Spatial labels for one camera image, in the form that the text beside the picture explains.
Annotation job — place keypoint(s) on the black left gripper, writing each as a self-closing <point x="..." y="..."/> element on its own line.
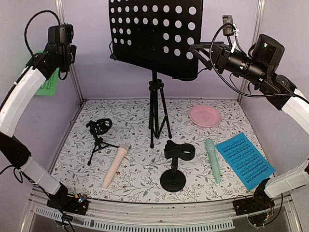
<point x="74" y="52"/>

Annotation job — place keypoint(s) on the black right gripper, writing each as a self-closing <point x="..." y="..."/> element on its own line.
<point x="219" y="53"/>

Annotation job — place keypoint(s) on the green sheet music page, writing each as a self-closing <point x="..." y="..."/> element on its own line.
<point x="49" y="87"/>

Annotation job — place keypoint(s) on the black music stand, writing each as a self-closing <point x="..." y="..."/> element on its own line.
<point x="156" y="35"/>

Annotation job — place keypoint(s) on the black tripod microphone stand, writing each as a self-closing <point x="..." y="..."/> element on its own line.
<point x="98" y="128"/>

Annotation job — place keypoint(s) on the mint green toy microphone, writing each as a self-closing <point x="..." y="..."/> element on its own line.
<point x="210" y="148"/>

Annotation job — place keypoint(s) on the beige toy microphone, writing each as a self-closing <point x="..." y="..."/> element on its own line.
<point x="121" y="152"/>

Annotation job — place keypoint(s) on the blue sheet music page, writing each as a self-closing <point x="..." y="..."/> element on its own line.
<point x="245" y="160"/>

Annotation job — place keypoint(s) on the black round-base microphone stand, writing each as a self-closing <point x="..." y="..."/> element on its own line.
<point x="173" y="180"/>

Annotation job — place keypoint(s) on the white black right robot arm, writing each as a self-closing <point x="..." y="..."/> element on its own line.
<point x="259" y="66"/>

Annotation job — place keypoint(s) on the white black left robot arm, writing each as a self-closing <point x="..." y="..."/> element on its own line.
<point x="58" y="55"/>

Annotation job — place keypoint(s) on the pink plastic plate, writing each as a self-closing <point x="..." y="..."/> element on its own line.
<point x="204" y="116"/>

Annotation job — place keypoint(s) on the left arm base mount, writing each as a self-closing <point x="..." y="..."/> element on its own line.
<point x="76" y="204"/>

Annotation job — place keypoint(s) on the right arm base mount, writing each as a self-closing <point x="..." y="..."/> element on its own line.
<point x="258" y="202"/>

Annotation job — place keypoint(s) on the aluminium front rail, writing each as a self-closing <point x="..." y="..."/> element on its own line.
<point x="108" y="216"/>

